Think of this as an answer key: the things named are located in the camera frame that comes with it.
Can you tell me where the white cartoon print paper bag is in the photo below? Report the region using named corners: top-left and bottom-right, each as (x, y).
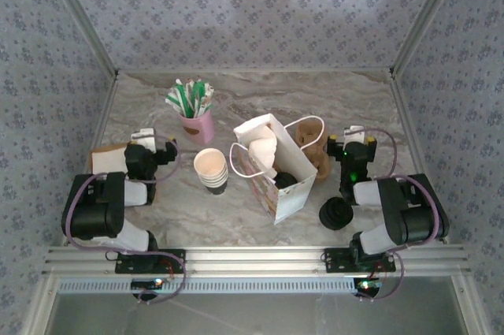
top-left (229, 113), bottom-right (326, 226)

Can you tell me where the white napkin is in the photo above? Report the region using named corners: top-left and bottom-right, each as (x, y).
top-left (246, 125), bottom-right (280, 179)

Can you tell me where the aluminium corner post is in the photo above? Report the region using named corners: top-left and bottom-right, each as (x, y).
top-left (39, 0), bottom-right (120, 78)
top-left (389, 0), bottom-right (469, 76)

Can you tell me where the stack of striped paper cups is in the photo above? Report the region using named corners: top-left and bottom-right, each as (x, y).
top-left (193, 147), bottom-right (230, 196)

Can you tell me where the white wrapped straw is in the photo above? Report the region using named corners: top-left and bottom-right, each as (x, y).
top-left (198, 83), bottom-right (217, 114)

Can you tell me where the grey slotted cable duct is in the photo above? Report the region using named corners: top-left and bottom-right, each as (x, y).
top-left (57, 274), bottom-right (379, 295)

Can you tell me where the aluminium table end rail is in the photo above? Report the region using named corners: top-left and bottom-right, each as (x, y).
top-left (117, 68), bottom-right (395, 75)

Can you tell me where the aluminium table side rail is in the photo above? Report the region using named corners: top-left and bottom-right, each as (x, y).
top-left (389, 70), bottom-right (450, 244)

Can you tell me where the black plastic cup lid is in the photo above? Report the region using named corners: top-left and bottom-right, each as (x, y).
top-left (272, 171), bottom-right (299, 191)

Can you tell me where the wooden coffee stirrer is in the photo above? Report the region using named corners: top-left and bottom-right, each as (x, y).
top-left (186, 76), bottom-right (198, 117)

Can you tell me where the small lit circuit board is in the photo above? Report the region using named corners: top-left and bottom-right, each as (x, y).
top-left (356, 278), bottom-right (383, 292)
top-left (131, 277), bottom-right (165, 291)

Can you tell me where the aluminium mounting rail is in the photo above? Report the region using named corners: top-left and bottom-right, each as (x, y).
top-left (42, 245), bottom-right (472, 277)

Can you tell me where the green striped wrapped straw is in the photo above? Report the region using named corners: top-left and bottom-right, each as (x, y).
top-left (165, 92), bottom-right (189, 118)
top-left (174, 78), bottom-right (194, 118)
top-left (192, 78), bottom-right (209, 117)

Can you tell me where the brown kraft paper sheet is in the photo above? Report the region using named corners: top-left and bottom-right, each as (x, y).
top-left (90, 144), bottom-right (133, 177)

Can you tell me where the pink straw holder cup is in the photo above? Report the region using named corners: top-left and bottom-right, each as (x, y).
top-left (179, 108), bottom-right (217, 146)

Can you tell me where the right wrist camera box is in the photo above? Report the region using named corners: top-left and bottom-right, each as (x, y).
top-left (343, 125), bottom-right (365, 143)

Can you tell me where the short purple looped cable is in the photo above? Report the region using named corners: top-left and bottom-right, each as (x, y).
top-left (356, 251), bottom-right (402, 303)
top-left (106, 250), bottom-right (186, 307)

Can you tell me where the stack of black cup lids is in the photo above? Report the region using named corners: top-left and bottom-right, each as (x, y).
top-left (318, 196), bottom-right (354, 232)

